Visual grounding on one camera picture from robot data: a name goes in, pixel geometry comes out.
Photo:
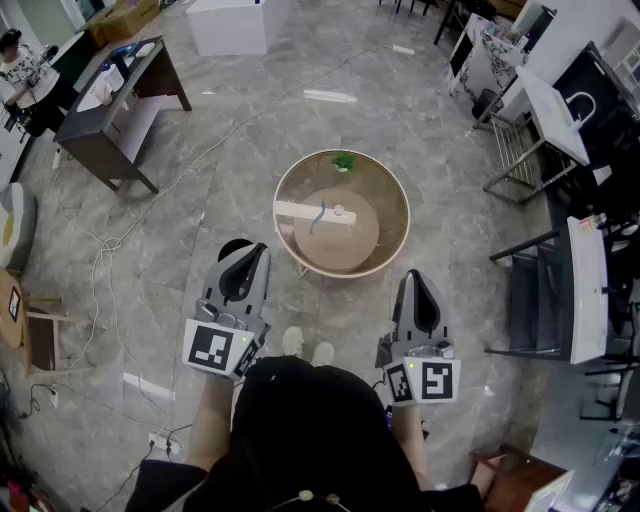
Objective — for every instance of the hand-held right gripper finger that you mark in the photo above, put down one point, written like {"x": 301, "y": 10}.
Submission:
{"x": 437, "y": 320}
{"x": 403, "y": 315}

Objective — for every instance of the person's left forearm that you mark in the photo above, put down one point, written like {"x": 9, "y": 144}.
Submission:
{"x": 210, "y": 425}

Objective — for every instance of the brown wooden box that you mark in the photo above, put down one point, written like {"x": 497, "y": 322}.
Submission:
{"x": 520, "y": 480}

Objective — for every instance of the white paper trash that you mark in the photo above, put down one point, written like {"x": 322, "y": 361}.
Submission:
{"x": 339, "y": 209}

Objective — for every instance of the person's black shirt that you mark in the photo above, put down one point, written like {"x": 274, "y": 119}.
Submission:
{"x": 310, "y": 435}

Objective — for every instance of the person's right white shoe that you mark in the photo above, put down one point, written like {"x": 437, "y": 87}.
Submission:
{"x": 323, "y": 353}

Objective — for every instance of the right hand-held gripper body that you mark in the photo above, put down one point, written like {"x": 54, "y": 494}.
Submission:
{"x": 430, "y": 372}

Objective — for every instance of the blue strip trash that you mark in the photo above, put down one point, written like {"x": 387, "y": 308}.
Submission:
{"x": 317, "y": 222}

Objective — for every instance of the white square cabinet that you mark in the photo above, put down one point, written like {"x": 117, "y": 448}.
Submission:
{"x": 227, "y": 27}

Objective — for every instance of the blue packet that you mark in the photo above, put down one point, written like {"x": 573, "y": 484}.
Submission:
{"x": 124, "y": 49}

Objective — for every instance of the white wall plug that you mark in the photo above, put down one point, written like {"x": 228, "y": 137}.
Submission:
{"x": 54, "y": 398}

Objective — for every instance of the marble pattern cabinet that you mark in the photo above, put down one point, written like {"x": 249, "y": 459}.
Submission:
{"x": 492, "y": 55}

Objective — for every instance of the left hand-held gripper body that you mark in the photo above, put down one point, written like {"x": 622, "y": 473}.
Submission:
{"x": 215, "y": 345}

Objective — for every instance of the white sink counter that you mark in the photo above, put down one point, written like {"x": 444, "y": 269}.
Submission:
{"x": 555, "y": 112}

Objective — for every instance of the white power strip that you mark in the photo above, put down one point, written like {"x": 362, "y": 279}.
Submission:
{"x": 164, "y": 442}

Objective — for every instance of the white bag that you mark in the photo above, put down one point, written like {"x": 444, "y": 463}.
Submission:
{"x": 102, "y": 87}

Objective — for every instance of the grey and white pouf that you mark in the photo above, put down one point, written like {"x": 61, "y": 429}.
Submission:
{"x": 17, "y": 225}

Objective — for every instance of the round wooden side table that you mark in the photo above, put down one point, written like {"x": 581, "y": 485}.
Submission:
{"x": 7, "y": 325}

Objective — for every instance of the black wastebasket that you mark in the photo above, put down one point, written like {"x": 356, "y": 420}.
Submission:
{"x": 485, "y": 104}

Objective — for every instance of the small green potted plant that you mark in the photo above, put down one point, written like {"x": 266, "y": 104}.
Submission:
{"x": 344, "y": 161}

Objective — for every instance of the round glass coffee table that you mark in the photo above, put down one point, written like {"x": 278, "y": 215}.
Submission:
{"x": 385, "y": 220}

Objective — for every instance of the wooden stool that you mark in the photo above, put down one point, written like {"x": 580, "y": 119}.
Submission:
{"x": 45, "y": 340}

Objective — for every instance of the person's right forearm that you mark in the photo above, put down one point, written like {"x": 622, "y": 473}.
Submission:
{"x": 412, "y": 440}

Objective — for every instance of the white curved faucet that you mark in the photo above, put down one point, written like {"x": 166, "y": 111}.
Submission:
{"x": 580, "y": 97}

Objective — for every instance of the person's white shoe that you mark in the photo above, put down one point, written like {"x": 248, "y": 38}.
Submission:
{"x": 293, "y": 342}
{"x": 323, "y": 353}

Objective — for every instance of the person's left white shoe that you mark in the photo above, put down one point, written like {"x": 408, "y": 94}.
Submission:
{"x": 293, "y": 342}

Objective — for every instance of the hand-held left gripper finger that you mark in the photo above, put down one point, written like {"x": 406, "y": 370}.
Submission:
{"x": 216, "y": 285}
{"x": 260, "y": 280}

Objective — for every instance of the black chair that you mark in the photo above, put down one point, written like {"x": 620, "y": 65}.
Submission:
{"x": 617, "y": 395}

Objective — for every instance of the cardboard box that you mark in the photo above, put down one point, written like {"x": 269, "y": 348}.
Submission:
{"x": 125, "y": 20}

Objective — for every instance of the dark wooden desk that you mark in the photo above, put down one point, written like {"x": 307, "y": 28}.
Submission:
{"x": 95, "y": 130}

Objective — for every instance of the black shelf cart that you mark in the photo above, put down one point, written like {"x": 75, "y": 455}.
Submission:
{"x": 542, "y": 300}

